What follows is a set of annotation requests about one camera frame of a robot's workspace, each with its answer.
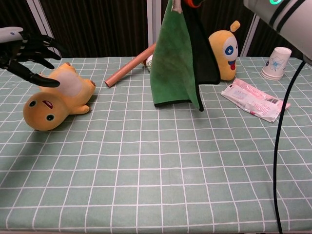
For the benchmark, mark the yellow one-eyed plush toy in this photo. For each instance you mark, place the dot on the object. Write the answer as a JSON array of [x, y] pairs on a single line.
[[223, 48]]

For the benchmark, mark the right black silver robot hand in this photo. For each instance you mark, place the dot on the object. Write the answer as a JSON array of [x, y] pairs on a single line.
[[191, 3]]

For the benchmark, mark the white flower-print paper cup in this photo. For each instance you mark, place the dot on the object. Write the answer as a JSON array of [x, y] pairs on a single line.
[[276, 64]]

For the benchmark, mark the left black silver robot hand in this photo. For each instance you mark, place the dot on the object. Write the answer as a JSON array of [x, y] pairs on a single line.
[[29, 46]]

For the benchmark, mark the brown wooden rod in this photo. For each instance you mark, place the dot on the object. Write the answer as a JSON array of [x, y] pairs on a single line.
[[126, 69]]

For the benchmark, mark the yellow duck plush toy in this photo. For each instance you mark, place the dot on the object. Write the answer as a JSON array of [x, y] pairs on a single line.
[[48, 109]]

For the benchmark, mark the pink white plastic packet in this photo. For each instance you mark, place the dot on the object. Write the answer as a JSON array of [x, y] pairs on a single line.
[[253, 100]]

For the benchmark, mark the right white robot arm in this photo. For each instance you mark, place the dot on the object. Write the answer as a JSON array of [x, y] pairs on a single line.
[[292, 24]]

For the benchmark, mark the green cloth with black trim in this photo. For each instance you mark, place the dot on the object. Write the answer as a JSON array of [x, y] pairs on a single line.
[[170, 61]]

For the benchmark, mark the green checked tablecloth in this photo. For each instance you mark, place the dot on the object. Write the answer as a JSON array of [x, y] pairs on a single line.
[[146, 158]]

